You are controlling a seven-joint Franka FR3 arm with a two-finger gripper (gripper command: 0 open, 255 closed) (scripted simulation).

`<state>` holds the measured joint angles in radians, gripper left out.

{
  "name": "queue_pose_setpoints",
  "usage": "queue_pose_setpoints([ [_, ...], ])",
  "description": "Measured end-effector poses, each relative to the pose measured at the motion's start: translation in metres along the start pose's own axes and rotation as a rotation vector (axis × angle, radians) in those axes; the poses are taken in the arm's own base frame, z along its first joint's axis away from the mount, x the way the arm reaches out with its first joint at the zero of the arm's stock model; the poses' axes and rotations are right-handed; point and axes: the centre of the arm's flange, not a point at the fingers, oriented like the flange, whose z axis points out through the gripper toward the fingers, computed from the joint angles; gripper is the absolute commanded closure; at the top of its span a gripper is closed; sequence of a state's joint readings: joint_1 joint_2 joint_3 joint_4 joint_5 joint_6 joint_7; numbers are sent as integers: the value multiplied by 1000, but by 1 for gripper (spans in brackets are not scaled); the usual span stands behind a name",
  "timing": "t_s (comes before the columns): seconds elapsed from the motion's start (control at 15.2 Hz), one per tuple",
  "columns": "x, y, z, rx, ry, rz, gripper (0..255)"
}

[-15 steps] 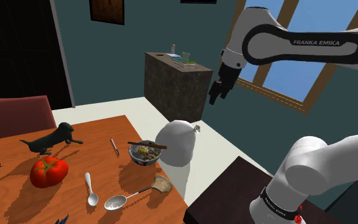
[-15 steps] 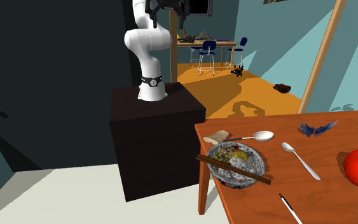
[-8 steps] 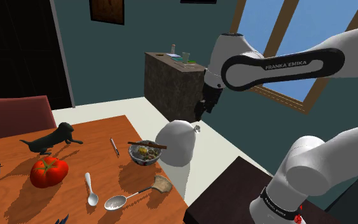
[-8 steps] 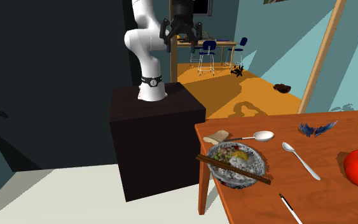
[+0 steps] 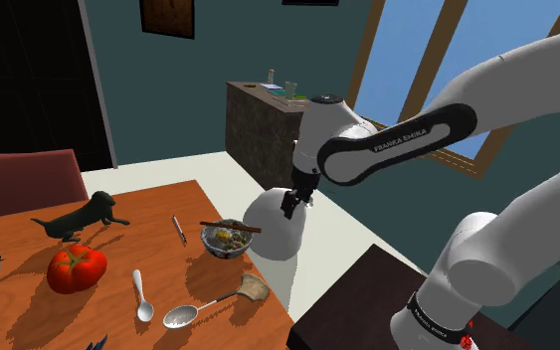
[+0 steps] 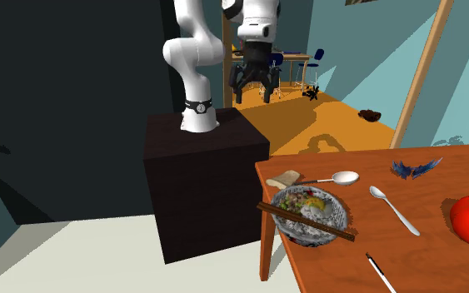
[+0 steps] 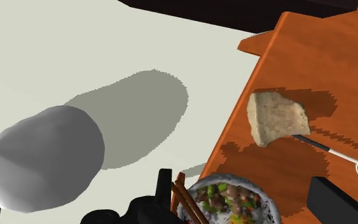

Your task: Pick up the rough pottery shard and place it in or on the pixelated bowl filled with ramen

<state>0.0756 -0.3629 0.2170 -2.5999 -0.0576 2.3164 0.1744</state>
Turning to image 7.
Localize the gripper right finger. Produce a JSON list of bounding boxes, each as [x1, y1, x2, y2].
[[306, 176, 358, 224]]

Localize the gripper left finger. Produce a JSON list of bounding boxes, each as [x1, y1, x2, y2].
[[80, 168, 184, 224]]

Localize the brown wooden chopstick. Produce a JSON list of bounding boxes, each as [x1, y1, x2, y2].
[[170, 172, 186, 216], [170, 179, 210, 224]]

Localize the grey bowl with food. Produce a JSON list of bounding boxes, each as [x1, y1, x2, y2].
[[176, 172, 282, 224]]

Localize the beige rough stone chunk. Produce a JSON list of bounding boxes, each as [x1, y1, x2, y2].
[[246, 90, 312, 148]]

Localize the white cone-shaped lamp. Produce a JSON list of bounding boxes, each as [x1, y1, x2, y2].
[[0, 105, 106, 214]]

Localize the orange wooden table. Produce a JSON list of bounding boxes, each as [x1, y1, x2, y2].
[[202, 4, 358, 224]]

